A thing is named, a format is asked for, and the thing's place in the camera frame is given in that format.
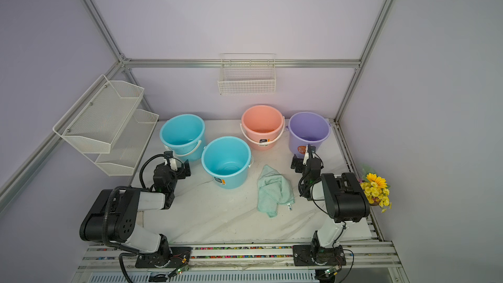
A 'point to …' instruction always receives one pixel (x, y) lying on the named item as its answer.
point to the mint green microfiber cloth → (273, 189)
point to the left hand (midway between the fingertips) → (177, 163)
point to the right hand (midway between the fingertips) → (305, 158)
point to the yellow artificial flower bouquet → (375, 188)
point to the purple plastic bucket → (306, 128)
